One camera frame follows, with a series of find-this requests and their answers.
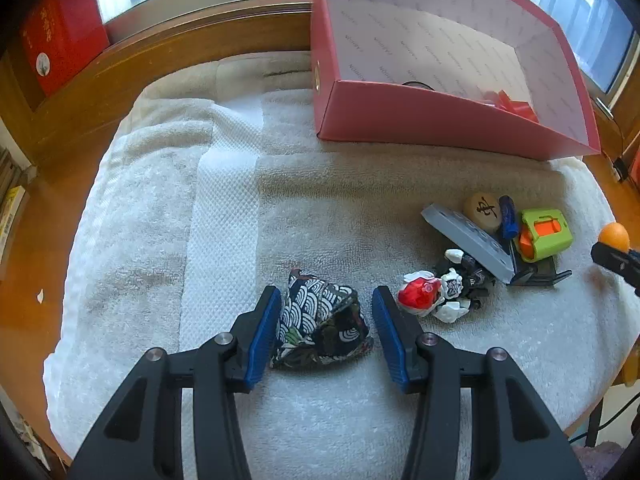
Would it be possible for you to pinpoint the green orange plastic box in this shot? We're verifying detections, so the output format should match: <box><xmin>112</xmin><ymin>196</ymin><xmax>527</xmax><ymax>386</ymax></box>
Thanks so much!
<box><xmin>519</xmin><ymin>208</ymin><xmax>572</xmax><ymax>262</ymax></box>

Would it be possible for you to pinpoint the wave patterned fabric pouch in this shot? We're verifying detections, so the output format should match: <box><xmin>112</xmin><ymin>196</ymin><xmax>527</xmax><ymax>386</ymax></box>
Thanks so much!
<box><xmin>270</xmin><ymin>269</ymin><xmax>376</xmax><ymax>371</ymax></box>

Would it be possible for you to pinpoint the blue clip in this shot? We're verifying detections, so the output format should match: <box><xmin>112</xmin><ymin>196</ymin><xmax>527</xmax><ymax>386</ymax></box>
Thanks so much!
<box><xmin>499</xmin><ymin>195</ymin><xmax>519</xmax><ymax>240</ymax></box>

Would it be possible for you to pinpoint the pink cardboard box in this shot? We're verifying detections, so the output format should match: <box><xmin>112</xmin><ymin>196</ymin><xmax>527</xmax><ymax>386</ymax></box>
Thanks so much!
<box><xmin>311</xmin><ymin>0</ymin><xmax>602</xmax><ymax>161</ymax></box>

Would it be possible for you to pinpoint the red white toy robot figure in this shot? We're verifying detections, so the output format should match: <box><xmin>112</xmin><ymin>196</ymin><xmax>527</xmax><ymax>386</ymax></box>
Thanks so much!
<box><xmin>398</xmin><ymin>249</ymin><xmax>497</xmax><ymax>323</ymax></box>

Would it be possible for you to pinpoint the orange translucent ball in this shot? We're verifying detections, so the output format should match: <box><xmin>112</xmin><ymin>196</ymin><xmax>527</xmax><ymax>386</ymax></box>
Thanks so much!
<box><xmin>600</xmin><ymin>223</ymin><xmax>630</xmax><ymax>252</ymax></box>

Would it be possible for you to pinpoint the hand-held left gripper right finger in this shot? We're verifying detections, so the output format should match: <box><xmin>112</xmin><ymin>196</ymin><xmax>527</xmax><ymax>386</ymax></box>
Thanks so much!
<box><xmin>372</xmin><ymin>285</ymin><xmax>586</xmax><ymax>480</ymax></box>

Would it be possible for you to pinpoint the black plug cable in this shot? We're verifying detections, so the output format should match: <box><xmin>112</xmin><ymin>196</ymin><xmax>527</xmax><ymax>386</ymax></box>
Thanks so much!
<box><xmin>595</xmin><ymin>97</ymin><xmax>632</xmax><ymax>183</ymax></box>

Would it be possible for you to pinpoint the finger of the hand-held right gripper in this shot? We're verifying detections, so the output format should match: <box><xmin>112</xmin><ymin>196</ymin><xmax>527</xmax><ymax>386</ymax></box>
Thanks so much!
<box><xmin>591</xmin><ymin>242</ymin><xmax>640</xmax><ymax>296</ymax></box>

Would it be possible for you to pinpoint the orange plastic cone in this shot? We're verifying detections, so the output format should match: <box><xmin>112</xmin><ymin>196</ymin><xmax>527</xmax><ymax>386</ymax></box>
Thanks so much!
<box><xmin>482</xmin><ymin>90</ymin><xmax>540</xmax><ymax>123</ymax></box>

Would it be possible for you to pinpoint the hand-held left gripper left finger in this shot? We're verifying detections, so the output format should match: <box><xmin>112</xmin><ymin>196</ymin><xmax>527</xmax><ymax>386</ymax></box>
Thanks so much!
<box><xmin>67</xmin><ymin>285</ymin><xmax>282</xmax><ymax>480</ymax></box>

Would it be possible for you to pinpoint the grey plastic block with holes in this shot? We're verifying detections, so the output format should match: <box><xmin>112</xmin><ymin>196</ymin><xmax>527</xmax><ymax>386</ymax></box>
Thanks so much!
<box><xmin>421</xmin><ymin>203</ymin><xmax>516</xmax><ymax>285</ymax></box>

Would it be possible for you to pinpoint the purple rug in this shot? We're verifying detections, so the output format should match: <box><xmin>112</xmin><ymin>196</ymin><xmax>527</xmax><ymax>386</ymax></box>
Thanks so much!
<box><xmin>575</xmin><ymin>440</ymin><xmax>626</xmax><ymax>480</ymax></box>

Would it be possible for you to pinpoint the round wooden chess piece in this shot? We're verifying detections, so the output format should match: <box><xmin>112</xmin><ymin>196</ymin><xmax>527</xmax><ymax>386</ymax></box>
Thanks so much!
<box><xmin>463</xmin><ymin>193</ymin><xmax>503</xmax><ymax>233</ymax></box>

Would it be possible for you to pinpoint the red gift box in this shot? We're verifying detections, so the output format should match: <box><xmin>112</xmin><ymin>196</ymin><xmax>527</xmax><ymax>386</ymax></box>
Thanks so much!
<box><xmin>20</xmin><ymin>0</ymin><xmax>111</xmax><ymax>97</ymax></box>

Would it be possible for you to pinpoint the white towel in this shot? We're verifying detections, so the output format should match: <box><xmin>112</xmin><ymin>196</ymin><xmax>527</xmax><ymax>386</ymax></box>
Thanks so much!
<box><xmin>44</xmin><ymin>52</ymin><xmax>631</xmax><ymax>466</ymax></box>

